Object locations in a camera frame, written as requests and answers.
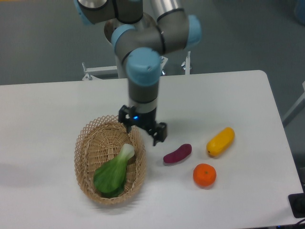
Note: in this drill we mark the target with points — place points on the yellow vegetable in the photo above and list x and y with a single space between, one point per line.
220 142

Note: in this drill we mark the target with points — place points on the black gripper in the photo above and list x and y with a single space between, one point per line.
128 116

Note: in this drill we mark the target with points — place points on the white table leg frame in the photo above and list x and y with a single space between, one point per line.
295 109

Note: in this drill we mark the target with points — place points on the blue object top right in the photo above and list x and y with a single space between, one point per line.
299 11

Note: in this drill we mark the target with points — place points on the green bok choy vegetable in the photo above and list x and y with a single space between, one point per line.
110 178

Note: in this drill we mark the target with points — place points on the black device at table edge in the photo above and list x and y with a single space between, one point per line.
297 204

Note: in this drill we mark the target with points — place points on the orange mandarin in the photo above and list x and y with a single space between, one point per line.
204 175

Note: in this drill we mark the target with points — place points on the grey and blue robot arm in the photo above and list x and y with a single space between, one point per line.
142 88

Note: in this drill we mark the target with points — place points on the woven wicker basket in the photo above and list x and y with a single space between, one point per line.
100 141

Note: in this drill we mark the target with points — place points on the purple sweet potato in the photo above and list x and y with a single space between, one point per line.
178 155

